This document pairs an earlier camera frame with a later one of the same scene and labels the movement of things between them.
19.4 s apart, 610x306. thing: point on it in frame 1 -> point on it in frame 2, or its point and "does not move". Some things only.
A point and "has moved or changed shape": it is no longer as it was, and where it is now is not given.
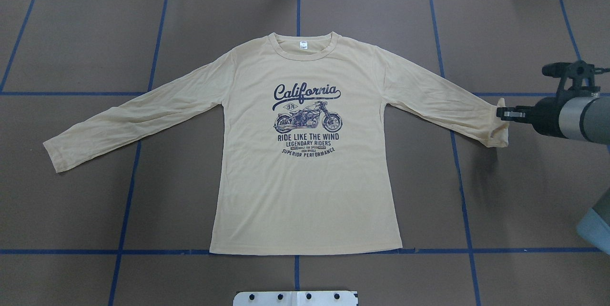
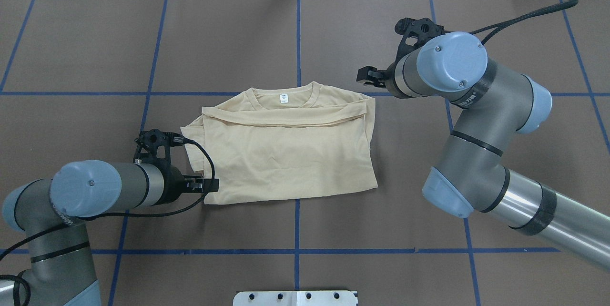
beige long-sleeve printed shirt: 304,160 has moved or changed shape
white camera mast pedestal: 295,298 does not move
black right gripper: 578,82 -> 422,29
